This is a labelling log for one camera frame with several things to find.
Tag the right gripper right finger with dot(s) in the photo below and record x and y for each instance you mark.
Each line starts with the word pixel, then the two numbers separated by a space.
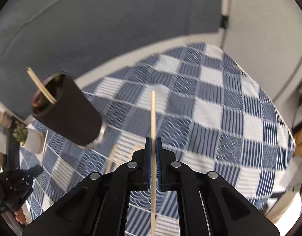
pixel 207 203

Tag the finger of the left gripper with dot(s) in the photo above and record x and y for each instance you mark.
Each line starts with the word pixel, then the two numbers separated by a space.
pixel 34 171

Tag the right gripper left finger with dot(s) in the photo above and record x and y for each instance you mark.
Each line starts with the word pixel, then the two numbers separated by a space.
pixel 98 205

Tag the person's hand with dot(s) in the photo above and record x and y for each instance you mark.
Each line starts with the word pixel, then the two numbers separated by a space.
pixel 20 217

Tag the black side shelf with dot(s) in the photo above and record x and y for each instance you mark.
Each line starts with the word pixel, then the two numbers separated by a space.
pixel 9 146

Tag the small potted succulent plant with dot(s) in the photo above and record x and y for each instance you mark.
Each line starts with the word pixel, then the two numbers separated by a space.
pixel 30 139

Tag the black cylindrical utensil holder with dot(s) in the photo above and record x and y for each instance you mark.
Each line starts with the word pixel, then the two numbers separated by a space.
pixel 71 115

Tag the blue patterned tablecloth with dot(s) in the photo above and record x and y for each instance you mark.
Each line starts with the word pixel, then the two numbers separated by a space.
pixel 211 114

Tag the grey fabric backdrop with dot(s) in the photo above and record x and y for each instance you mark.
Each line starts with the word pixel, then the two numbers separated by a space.
pixel 78 35

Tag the white board panel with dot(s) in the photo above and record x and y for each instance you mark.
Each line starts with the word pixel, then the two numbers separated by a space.
pixel 265 38

